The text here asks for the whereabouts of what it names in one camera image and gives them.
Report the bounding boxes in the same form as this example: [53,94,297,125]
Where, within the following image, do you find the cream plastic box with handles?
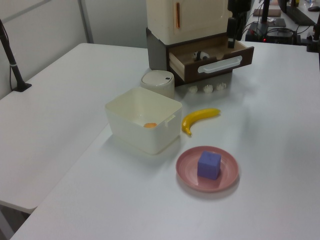
[145,0,232,43]

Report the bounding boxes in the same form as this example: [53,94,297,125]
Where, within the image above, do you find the small panda toy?
[191,50,210,62]

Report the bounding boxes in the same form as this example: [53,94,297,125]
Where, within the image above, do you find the black stand pole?
[259,0,271,25]

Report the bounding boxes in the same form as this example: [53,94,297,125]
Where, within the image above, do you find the black table clamp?
[306,24,320,53]

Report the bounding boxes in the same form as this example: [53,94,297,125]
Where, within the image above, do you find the yellow toy banana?
[181,107,222,137]

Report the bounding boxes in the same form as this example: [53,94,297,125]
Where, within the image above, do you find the open cream plastic bin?
[104,86,183,156]

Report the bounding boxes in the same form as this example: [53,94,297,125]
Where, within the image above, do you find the small cream trash can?
[139,69,175,99]

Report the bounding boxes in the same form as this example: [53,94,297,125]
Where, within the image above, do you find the pink plate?
[175,146,240,193]

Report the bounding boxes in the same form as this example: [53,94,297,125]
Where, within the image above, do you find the black monitor base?
[277,0,317,26]

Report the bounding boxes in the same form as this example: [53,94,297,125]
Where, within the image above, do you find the purple cube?
[197,150,222,180]

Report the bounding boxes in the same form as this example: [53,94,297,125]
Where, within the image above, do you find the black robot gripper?
[226,0,251,49]

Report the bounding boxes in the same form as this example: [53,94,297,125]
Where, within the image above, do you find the black electronics box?
[246,21,301,45]

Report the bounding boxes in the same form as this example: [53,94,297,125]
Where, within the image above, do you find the brown drawer with white handle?
[168,37,255,83]

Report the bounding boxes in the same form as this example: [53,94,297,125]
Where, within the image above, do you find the brown cardboard box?
[253,8,283,18]

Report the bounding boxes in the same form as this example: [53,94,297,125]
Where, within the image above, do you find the black camera pole with clamp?
[0,18,33,93]

